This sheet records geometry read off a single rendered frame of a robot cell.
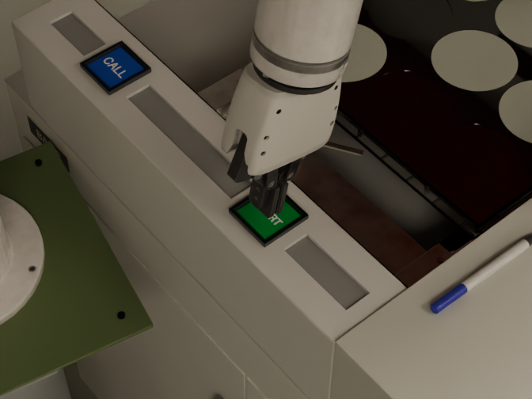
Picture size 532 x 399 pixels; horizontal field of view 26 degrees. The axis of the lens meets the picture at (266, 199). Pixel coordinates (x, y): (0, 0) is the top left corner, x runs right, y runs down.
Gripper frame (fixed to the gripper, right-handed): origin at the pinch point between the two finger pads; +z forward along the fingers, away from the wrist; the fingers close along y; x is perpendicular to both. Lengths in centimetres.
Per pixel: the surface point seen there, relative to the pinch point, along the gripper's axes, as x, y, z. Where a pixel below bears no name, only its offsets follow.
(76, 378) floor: -51, -17, 98
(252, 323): 2.9, 1.4, 15.6
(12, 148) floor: -106, -37, 94
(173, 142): -14.0, 0.2, 4.5
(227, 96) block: -19.3, -11.7, 6.9
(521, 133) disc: 5.1, -33.5, 3.2
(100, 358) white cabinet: -35, -10, 70
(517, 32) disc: -6.3, -44.9, 0.8
